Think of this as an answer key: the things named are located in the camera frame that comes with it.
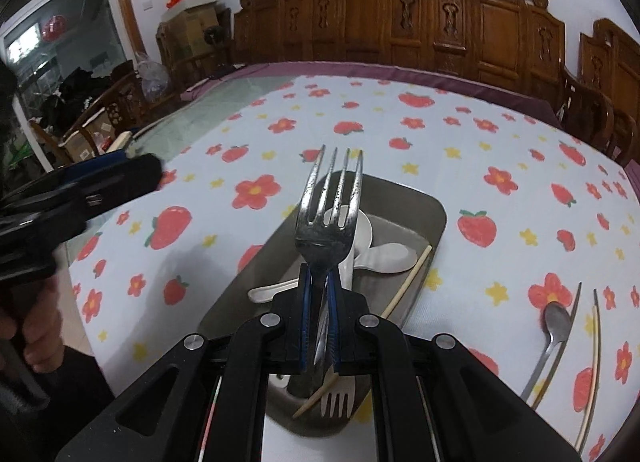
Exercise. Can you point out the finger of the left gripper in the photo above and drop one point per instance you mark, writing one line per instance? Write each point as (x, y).
(113, 187)
(73, 173)

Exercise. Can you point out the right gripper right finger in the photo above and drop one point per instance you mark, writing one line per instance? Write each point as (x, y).
(346, 352)

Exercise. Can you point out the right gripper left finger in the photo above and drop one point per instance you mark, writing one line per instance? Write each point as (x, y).
(293, 306)

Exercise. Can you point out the light bamboo chopstick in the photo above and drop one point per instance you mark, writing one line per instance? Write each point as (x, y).
(407, 282)
(315, 396)

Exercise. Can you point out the large white ceramic spoon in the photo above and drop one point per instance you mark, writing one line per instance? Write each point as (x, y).
(362, 241)

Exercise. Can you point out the metal spoon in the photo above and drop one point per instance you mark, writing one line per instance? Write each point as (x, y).
(556, 325)

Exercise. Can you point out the dark brown chopstick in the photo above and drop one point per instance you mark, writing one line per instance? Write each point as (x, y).
(542, 386)
(594, 381)

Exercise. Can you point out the person's left hand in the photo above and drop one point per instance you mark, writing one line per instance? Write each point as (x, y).
(42, 330)

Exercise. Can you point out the small wooden block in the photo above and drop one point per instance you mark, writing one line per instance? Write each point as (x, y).
(121, 141)

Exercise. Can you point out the wooden side chair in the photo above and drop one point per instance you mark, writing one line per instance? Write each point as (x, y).
(120, 109)

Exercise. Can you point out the clear plastic bag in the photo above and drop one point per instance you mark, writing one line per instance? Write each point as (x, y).
(155, 78)

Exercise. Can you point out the stacked cardboard boxes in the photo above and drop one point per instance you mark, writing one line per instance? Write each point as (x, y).
(194, 39)

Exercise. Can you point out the strawberry flower tablecloth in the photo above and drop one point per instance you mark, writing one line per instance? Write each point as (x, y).
(531, 212)

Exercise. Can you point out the carved wooden bench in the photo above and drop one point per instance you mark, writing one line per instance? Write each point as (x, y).
(516, 45)

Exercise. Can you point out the carved wooden armchair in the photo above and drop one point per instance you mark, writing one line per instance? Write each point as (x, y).
(602, 105)

